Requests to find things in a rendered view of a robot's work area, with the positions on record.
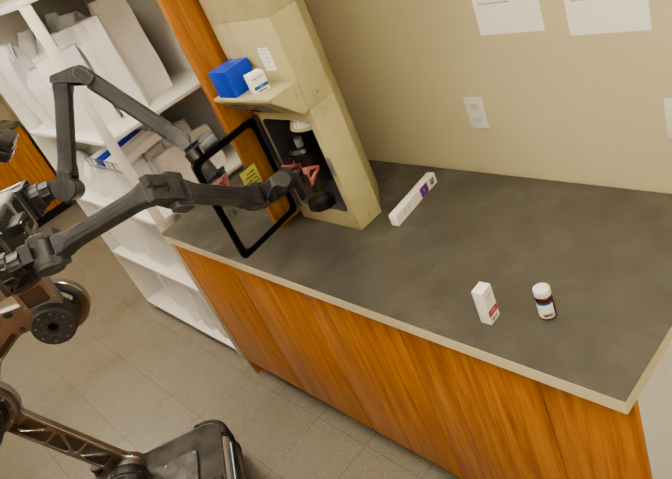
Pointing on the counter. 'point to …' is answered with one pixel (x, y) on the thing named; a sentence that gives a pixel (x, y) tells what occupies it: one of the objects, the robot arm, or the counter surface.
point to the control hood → (272, 98)
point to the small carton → (257, 82)
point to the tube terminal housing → (328, 114)
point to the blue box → (231, 77)
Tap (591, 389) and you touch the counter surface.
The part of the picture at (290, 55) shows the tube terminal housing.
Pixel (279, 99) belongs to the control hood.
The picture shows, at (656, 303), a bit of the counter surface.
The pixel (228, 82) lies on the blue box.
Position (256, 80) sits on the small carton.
